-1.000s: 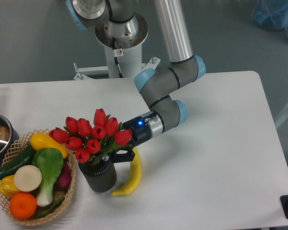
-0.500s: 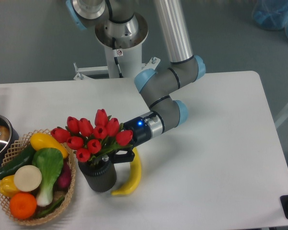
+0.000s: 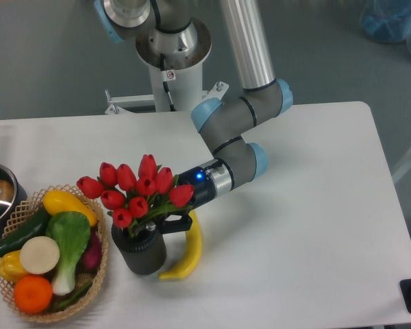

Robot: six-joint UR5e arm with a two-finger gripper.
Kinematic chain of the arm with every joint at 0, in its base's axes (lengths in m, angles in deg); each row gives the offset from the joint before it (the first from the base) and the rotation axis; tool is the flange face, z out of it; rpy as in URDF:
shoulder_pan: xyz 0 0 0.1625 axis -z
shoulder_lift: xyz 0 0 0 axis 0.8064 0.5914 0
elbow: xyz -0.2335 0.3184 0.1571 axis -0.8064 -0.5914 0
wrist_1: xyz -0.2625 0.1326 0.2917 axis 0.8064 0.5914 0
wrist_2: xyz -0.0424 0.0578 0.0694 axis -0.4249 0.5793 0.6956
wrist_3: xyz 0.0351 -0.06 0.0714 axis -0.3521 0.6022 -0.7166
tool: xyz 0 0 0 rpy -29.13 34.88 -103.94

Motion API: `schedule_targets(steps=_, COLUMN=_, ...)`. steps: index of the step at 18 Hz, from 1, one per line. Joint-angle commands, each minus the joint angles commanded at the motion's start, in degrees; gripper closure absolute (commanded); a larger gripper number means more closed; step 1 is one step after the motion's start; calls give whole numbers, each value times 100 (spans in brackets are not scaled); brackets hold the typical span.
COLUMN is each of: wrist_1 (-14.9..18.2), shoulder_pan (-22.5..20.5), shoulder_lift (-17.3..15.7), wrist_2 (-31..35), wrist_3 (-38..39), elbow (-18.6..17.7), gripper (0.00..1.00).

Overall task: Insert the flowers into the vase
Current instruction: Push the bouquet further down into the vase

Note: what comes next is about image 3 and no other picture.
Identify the dark grey ribbed vase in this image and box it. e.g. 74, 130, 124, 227
111, 225, 166, 275

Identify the yellow toy bell pepper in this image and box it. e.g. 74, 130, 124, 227
0, 250, 29, 283

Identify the red tulip bouquet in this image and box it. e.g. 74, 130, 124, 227
77, 154, 195, 238

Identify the white round toy slice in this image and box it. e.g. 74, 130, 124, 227
19, 236, 60, 275

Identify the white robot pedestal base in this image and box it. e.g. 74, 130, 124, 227
105, 18, 229, 114

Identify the yellow toy squash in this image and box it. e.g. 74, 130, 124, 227
42, 189, 98, 227

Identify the blue plastic bag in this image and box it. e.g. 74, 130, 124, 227
359, 1, 411, 55

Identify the purple toy sweet potato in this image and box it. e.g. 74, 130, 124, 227
80, 231, 102, 271

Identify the green toy bean pod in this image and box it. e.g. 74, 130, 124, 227
51, 281, 92, 313

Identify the woven wicker basket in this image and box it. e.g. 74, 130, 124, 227
0, 184, 108, 324

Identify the orange toy tangerine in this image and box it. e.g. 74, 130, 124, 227
13, 276, 53, 314

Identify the green toy cucumber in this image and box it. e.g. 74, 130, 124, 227
0, 206, 51, 258

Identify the green toy bok choy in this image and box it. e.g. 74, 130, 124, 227
46, 211, 90, 296

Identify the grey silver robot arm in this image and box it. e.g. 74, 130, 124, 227
94, 1, 293, 234

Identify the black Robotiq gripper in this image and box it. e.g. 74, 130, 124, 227
145, 167, 217, 234

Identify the yellow toy banana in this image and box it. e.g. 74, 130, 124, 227
158, 210, 203, 280

